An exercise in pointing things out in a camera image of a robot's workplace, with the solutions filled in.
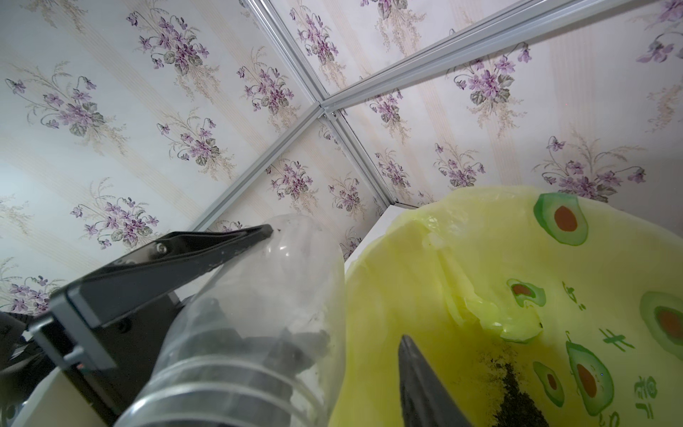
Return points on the aluminium frame bars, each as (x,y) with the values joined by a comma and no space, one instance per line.
(526,20)

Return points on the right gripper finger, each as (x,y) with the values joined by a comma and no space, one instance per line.
(423,398)

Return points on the green avocado print bag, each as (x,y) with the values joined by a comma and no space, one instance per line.
(584,299)

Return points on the dark tea leaves pile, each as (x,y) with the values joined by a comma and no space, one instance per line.
(510,405)

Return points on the glass tea jar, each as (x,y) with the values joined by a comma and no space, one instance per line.
(262,344)

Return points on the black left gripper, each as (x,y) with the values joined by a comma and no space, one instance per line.
(104,331)

